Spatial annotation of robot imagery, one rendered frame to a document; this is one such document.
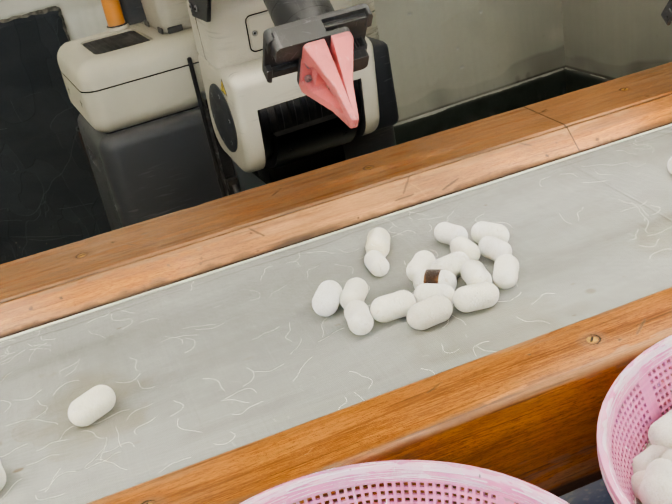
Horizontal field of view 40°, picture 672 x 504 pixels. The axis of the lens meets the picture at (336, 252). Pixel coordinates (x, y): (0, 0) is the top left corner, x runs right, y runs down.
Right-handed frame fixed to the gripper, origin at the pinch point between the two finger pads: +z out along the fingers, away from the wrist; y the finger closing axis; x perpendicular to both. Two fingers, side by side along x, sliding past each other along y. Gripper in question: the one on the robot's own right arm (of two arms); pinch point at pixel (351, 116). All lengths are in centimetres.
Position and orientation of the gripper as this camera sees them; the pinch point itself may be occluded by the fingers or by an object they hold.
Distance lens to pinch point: 82.5
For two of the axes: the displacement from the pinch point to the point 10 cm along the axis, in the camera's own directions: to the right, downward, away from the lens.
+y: 9.2, -3.1, 2.3
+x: -0.9, 4.2, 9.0
